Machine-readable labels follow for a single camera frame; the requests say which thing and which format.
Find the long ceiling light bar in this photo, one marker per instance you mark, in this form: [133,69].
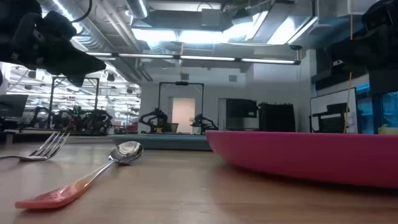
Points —
[205,58]

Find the dark computer monitor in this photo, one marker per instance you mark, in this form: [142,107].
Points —
[12,105]

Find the grey flat board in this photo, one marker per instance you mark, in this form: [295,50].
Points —
[90,140]

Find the blue-grey tray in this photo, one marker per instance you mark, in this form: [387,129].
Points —
[161,141]

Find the black background robot station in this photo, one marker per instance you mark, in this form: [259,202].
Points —
[90,119]

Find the black cabinet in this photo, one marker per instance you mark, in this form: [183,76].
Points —
[276,118]

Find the silver metal fork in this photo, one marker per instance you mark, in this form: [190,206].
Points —
[46,150]

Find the black box appliance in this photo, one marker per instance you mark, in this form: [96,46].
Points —
[241,109]

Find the whiteboard with black frame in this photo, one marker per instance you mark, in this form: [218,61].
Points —
[326,99]

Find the yellow-green container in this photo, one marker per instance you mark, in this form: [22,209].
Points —
[388,130]

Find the grey square wall speaker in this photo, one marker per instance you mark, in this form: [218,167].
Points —
[184,76]
[233,78]

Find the red chair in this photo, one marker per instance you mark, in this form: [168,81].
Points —
[132,128]

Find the black background robot arm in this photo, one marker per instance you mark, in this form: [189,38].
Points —
[154,116]
[203,123]

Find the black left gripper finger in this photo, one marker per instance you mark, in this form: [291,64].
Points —
[77,80]
[90,63]

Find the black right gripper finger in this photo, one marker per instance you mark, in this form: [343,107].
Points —
[351,53]

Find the pink plate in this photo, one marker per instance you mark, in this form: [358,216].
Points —
[295,155]

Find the black perforated rack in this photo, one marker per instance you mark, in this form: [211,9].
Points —
[332,123]

